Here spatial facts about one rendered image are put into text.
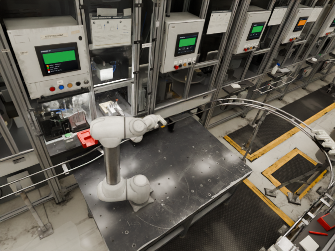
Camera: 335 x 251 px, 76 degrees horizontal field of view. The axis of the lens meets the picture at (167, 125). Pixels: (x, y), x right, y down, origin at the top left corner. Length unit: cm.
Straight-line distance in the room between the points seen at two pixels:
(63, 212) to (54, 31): 184
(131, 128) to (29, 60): 79
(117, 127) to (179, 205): 95
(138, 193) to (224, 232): 129
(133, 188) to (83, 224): 105
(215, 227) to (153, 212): 100
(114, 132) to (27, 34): 77
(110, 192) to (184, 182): 71
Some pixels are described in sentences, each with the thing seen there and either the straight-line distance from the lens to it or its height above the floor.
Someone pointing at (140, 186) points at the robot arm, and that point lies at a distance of 163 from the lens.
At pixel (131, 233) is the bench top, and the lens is 176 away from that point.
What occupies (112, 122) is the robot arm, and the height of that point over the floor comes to 152.
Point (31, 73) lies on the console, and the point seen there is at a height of 156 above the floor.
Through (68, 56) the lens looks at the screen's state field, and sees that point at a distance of 163.
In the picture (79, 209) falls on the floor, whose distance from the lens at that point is 267.
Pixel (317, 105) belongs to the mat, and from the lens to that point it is 566.
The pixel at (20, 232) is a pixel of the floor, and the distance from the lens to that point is 273.
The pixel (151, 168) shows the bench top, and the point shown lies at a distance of 206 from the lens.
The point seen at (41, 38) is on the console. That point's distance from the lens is 158.
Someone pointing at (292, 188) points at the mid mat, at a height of 1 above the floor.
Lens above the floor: 232
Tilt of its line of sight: 41 degrees down
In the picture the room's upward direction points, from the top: 10 degrees clockwise
